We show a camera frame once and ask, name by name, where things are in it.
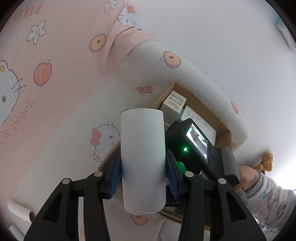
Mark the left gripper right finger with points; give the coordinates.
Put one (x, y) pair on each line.
(230, 219)

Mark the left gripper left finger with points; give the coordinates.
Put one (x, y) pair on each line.
(58, 217)

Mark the white cardboard tube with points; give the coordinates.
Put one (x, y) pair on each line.
(21, 212)
(16, 233)
(143, 161)

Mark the person right hand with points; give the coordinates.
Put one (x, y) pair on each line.
(248, 178)

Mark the brown cardboard box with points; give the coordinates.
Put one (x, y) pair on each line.
(223, 138)

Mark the white product box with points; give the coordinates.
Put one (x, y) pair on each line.
(172, 106)

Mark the white patterned pajama sleeve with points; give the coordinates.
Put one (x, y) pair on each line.
(272, 206)

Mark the brown teddy bear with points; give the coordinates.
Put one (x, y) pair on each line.
(266, 164)

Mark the pink Hello Kitty blanket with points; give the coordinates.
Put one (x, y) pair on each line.
(69, 69)

